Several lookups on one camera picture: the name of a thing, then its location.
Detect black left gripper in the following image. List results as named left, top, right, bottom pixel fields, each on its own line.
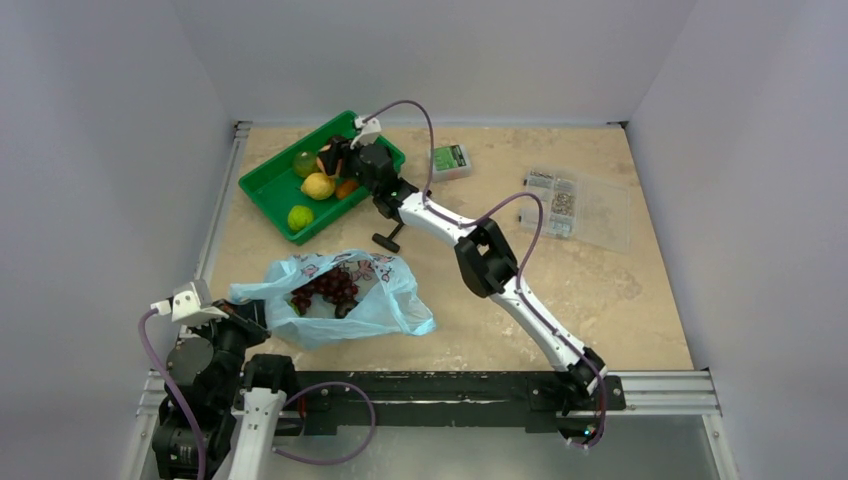
left=187, top=292, right=270, bottom=406

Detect lime green fake fruit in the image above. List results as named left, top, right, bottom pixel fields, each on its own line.
left=287, top=205, right=315, bottom=233

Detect dark red fake grapes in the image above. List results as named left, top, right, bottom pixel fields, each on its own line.
left=289, top=267, right=359, bottom=319

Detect light blue plastic bag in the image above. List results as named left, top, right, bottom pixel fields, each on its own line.
left=229, top=249, right=436, bottom=349

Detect orange pink fake peach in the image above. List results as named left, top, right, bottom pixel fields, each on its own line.
left=316, top=153, right=334, bottom=177

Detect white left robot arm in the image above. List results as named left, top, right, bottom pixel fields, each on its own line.
left=138, top=297, right=301, bottom=479

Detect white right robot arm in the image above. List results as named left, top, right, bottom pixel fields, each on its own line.
left=317, top=136, right=607, bottom=407

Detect small orange fake fruit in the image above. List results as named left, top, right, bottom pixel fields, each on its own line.
left=335, top=179, right=360, bottom=201

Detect yellow fake lemon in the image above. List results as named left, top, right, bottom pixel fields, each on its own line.
left=300, top=172, right=336, bottom=201

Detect green fake round fruit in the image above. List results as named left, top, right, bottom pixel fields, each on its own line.
left=291, top=151, right=320, bottom=179

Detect small green label box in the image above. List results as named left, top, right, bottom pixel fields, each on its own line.
left=428, top=144, right=473, bottom=182

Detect black rubber mallet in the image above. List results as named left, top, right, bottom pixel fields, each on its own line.
left=371, top=223, right=404, bottom=254

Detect green plastic tray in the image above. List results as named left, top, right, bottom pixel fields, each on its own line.
left=239, top=111, right=369, bottom=246

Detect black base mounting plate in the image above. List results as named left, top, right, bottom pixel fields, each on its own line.
left=276, top=371, right=627, bottom=440

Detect clear plastic screw organizer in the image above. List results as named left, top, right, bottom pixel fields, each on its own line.
left=523, top=168, right=630, bottom=253

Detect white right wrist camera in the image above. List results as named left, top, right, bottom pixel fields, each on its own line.
left=350, top=116, right=382, bottom=149

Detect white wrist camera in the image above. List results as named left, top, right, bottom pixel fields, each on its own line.
left=350, top=116, right=382, bottom=149
left=150, top=279, right=229, bottom=328

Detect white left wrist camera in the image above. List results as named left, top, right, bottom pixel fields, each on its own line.
left=150, top=279, right=229, bottom=328

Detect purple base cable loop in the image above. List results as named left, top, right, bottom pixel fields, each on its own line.
left=271, top=380, right=378, bottom=466

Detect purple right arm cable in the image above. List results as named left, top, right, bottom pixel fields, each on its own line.
left=357, top=99, right=608, bottom=452

